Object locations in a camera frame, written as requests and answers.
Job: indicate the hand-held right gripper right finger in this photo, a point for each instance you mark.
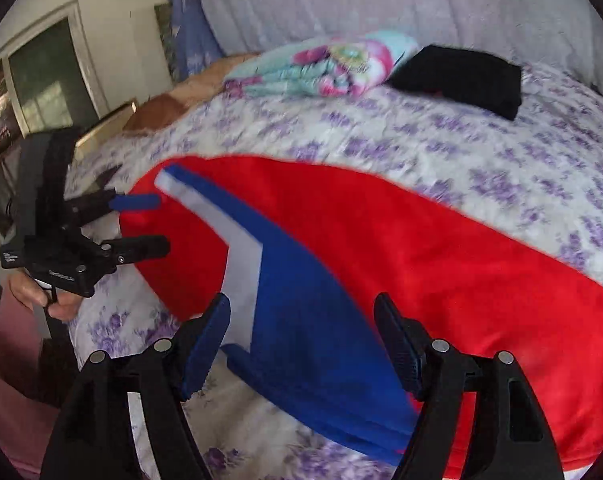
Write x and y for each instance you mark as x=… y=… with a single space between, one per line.
x=401 y=350

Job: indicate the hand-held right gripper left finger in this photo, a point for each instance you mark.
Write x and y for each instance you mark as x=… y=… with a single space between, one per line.
x=206 y=350

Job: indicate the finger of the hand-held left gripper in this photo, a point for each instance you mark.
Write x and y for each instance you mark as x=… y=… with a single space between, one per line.
x=131 y=202
x=141 y=249

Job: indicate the red blue white pants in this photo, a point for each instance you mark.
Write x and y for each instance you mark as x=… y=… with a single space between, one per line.
x=381 y=235

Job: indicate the person's left hand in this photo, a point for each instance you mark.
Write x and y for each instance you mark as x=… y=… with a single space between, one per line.
x=36 y=292

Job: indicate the brown blanket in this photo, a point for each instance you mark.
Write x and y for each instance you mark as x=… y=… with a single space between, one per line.
x=171 y=105

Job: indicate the white framed window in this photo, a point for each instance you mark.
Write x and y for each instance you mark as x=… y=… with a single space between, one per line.
x=46 y=70

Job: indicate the blue floral pillow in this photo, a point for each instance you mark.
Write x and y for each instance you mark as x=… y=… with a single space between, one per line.
x=191 y=25

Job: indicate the person's pink clothing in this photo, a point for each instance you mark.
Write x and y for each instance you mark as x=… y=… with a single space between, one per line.
x=11 y=390

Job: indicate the purple floral bedspread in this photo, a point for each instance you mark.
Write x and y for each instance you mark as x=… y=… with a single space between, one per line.
x=406 y=135

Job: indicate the folded teal pink floral blanket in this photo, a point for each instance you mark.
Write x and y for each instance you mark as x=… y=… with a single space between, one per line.
x=321 y=70

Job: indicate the folded black cloth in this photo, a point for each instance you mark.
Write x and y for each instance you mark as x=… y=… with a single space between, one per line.
x=461 y=80

